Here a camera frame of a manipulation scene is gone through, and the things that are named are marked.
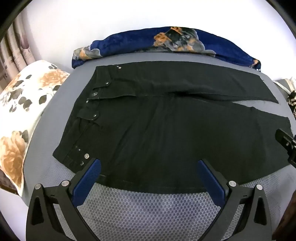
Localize grey mesh mattress pad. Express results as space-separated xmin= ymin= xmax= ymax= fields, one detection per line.
xmin=22 ymin=50 xmax=296 ymax=241

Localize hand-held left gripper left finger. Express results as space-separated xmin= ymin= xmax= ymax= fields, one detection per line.
xmin=26 ymin=158 xmax=102 ymax=241

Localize black and white striped cloth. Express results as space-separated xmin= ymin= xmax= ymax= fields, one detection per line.
xmin=287 ymin=90 xmax=296 ymax=124

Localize black pants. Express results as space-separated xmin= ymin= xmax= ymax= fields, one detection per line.
xmin=53 ymin=61 xmax=291 ymax=194

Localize pink patterned curtain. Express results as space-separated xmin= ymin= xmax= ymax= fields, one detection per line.
xmin=0 ymin=11 xmax=36 ymax=93

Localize floral pillow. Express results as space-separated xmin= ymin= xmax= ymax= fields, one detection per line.
xmin=0 ymin=60 xmax=70 ymax=198

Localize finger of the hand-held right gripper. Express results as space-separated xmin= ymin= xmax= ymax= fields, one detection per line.
xmin=275 ymin=128 xmax=296 ymax=168

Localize blue floral blanket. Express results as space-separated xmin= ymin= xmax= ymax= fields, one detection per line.
xmin=72 ymin=27 xmax=262 ymax=70

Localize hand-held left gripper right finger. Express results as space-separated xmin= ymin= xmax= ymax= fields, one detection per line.
xmin=196 ymin=159 xmax=272 ymax=241

